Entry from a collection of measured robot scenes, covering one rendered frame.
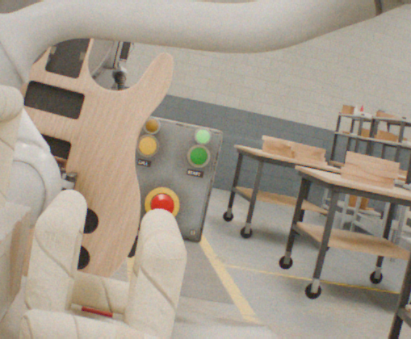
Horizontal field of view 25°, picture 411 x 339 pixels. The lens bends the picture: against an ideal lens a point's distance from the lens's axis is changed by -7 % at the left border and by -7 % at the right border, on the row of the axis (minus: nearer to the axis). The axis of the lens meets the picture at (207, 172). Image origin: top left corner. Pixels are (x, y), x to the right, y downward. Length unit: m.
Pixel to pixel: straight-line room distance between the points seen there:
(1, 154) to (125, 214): 0.60
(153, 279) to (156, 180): 1.05
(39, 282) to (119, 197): 0.75
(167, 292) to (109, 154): 0.75
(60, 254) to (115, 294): 0.19
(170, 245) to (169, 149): 1.04
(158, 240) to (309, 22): 0.49
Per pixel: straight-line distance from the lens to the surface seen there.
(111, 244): 1.44
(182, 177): 1.74
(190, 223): 1.75
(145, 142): 1.73
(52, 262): 0.70
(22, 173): 1.02
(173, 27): 1.10
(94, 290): 0.88
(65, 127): 1.44
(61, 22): 1.09
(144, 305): 0.70
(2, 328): 0.77
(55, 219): 0.70
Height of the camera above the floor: 1.14
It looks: 3 degrees down
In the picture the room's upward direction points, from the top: 12 degrees clockwise
